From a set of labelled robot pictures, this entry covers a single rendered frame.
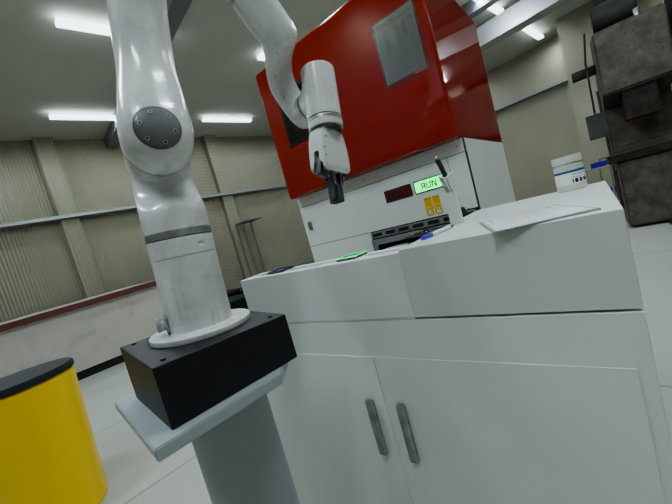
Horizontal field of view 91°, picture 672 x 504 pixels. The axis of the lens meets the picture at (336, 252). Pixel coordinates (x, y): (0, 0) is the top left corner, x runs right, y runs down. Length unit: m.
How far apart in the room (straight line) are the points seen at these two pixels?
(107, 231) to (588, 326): 8.31
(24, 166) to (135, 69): 8.00
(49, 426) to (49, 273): 6.26
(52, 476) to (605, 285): 2.24
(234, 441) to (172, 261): 0.35
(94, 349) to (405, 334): 5.09
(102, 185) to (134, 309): 3.79
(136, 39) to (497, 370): 0.87
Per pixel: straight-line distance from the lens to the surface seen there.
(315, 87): 0.86
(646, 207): 5.63
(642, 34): 5.75
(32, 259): 8.33
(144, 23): 0.79
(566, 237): 0.61
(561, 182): 1.13
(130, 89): 0.70
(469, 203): 1.27
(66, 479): 2.30
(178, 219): 0.66
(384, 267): 0.71
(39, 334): 5.52
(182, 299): 0.67
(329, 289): 0.81
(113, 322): 5.57
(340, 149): 0.83
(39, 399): 2.17
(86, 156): 8.85
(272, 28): 0.88
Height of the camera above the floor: 1.05
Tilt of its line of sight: 5 degrees down
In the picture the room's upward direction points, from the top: 15 degrees counter-clockwise
